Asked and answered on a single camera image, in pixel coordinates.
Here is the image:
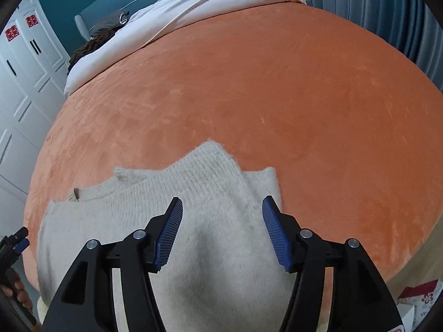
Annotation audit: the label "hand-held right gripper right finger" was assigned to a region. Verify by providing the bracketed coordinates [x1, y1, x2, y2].
[262, 195, 402, 332]

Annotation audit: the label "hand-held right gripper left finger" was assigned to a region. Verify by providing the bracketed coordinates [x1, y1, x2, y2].
[42, 196, 183, 332]

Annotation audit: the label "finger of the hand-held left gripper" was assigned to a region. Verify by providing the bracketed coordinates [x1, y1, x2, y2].
[0, 227, 30, 267]

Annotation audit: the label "beige knit sweater black hearts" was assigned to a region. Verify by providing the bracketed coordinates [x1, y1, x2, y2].
[36, 141, 302, 332]

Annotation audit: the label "person's left hand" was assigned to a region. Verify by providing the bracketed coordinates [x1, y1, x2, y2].
[2, 279, 34, 311]

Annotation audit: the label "white wardrobe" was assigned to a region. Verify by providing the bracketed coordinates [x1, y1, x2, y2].
[0, 0, 71, 236]

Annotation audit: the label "orange plush blanket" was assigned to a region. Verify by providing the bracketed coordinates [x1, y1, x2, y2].
[22, 2, 443, 291]

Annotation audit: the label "white box with flower print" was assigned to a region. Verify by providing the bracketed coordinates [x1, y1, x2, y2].
[396, 278, 443, 332]

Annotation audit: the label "brown ruffled cloth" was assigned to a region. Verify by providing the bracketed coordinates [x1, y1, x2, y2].
[67, 29, 116, 71]

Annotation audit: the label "dark grey cloth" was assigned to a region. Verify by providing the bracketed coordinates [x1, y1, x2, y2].
[90, 10, 130, 38]

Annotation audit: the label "white duvet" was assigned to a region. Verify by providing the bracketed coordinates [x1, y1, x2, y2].
[64, 0, 307, 97]

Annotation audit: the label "blue-grey curtain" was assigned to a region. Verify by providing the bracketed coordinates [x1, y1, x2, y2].
[291, 0, 443, 94]

